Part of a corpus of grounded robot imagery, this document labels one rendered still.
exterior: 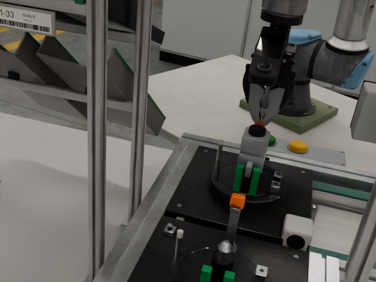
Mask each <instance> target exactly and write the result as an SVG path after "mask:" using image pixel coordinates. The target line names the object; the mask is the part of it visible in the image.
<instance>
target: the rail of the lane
mask: <svg viewBox="0 0 376 282"><path fill-rule="evenodd" d="M179 141H180V142H185V143H187V146H190V145H191V144H194V145H201V146H204V147H209V148H214V149H218V143H219V139H213V138H208V137H203V136H200V135H195V134H190V133H183V134H182V136H181V138H180V139H179V140H178V143H179ZM240 147H241V145H240V144H237V143H232V142H227V141H223V148H222V150H223V151H227V152H232V153H237V154H239V152H240ZM265 159H266V160H269V161H274V162H279V163H283V164H287V165H292V166H297V167H302V168H307V169H310V170H313V181H317V182H322V183H326V184H330V185H335V186H340V187H345V188H348V189H353V190H358V191H363V192H368V193H371V191H372V188H373V185H374V182H375V179H376V173H374V172H369V171H364V170H359V169H355V168H350V167H345V166H340V165H336V164H332V163H327V162H321V161H316V160H313V159H308V158H303V157H298V156H292V155H289V154H284V153H279V152H274V151H269V150H267V152H266V157H265Z"/></svg>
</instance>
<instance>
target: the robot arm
mask: <svg viewBox="0 0 376 282"><path fill-rule="evenodd" d="M308 1H309V0H262V5H261V7H262V10H261V16H260V18H261V19H262V20H264V21H266V22H269V23H270V27H267V26H264V27H263V28H262V30H261V33H260V37H259V39H258V42H257V44H256V45H255V52H254V53H252V54H251V58H252V62H251V64H246V71H245V74H244V76H243V82H242V85H243V91H244V94H245V98H246V102H247V104H248V109H249V111H250V114H251V117H252V120H253V122H254V123H255V122H258V123H263V124H265V126H266V125H267V124H269V123H270V122H271V121H272V120H273V118H274V117H275V116H276V115H277V114H278V112H279V111H283V112H291V113H300V112H306V111H308V110H309V108H310V105H311V95H310V86H309V84H310V81H311V79H314V80H317V81H321V82H324V83H328V84H331V85H334V86H337V87H339V88H345V89H348V90H354V89H356V88H358V87H359V85H360V84H361V82H362V80H363V79H364V77H365V75H366V73H367V71H368V69H369V67H370V65H371V62H372V60H373V57H374V53H373V52H372V51H371V50H370V51H369V47H370V42H369V40H368V39H367V38H366V35H367V32H368V28H369V24H370V20H371V17H372V13H373V9H374V5H375V1H376V0H341V1H340V5H339V10H338V14H337V19H336V23H335V28H334V32H333V33H331V34H329V35H328V36H327V39H326V40H324V39H321V38H322V34H321V32H319V31H315V30H307V29H292V30H291V26H298V25H301V24H302V21H303V15H304V14H305V13H306V10H307V6H308ZM265 86H266V88H265ZM261 100H262V102H263V103H264V104H265V105H267V106H266V108H265V114H264V116H263V117H262V120H261V113H260V111H261V108H262V104H261Z"/></svg>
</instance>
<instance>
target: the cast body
mask: <svg viewBox="0 0 376 282"><path fill-rule="evenodd" d="M269 138H270V131H268V130H266V128H265V127H264V126H262V125H259V124H253V125H250V127H248V126H247V127H246V128H245V132H244V133H243V137H242V141H241V147H240V152H239V156H238V162H237V164H242V165H244V166H245V167H244V170H245V177H248V178H250V176H251V172H253V168H254V167H256V168H260V169H261V171H260V173H262V169H263V166H264V161H265V157H266V152H267V147H268V143H269Z"/></svg>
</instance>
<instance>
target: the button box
mask: <svg viewBox="0 0 376 282"><path fill-rule="evenodd" d="M291 141H292V140H291ZM291 141H290V140H285V139H280V138H276V143H275V145H272V146H268V147H267V150H269V151H274V152H279V153H284V154H289V155H292V156H298V157H303V158H308V159H313V160H316V161H321V162H327V163H332V164H335V165H340V166H345V167H346V159H345V152H343V151H337V150H333V149H328V148H323V147H318V146H314V145H309V144H307V146H308V148H307V151H306V152H303V153H299V152H295V151H293V150H291V149H290V148H289V143H290V142H291Z"/></svg>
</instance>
